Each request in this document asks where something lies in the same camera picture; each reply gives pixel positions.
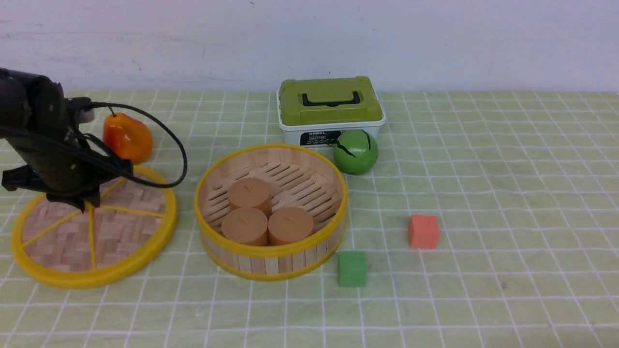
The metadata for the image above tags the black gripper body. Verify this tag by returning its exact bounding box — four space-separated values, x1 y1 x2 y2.
1 133 133 211

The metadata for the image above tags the yellow woven steamer lid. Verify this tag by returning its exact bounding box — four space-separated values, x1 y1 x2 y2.
11 178 178 290

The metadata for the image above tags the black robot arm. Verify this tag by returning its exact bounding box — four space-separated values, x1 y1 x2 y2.
0 69 133 211

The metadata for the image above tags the yellow bamboo steamer basket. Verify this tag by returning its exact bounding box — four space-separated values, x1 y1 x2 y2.
193 144 349 281

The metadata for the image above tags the orange red toy pear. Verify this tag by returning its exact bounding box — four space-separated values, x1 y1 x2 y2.
103 113 153 165

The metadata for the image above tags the brown cylinder bun back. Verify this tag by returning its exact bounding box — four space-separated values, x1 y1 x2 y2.
227 177 272 217

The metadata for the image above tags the brown cylinder bun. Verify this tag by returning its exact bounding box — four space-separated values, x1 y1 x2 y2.
227 177 272 217
221 207 269 247
268 207 314 246

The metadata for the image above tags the brown cylinder bun left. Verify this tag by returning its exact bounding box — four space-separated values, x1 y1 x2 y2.
221 207 269 247

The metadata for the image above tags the brown cylinder bun right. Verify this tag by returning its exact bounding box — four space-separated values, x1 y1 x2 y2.
268 207 314 246

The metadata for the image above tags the green lidded storage box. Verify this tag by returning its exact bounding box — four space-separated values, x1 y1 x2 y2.
277 76 386 147

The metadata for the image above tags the green toy ball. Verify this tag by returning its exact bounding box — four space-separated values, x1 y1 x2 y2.
332 130 379 175

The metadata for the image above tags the green foam cube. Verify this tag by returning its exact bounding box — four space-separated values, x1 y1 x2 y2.
338 250 368 288

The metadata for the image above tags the red foam cube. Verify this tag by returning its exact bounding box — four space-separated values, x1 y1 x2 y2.
408 214 440 249

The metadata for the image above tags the green checkered tablecloth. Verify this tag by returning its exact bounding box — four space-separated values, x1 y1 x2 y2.
0 90 619 348

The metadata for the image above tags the black cable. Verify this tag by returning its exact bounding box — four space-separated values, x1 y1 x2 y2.
0 102 188 189

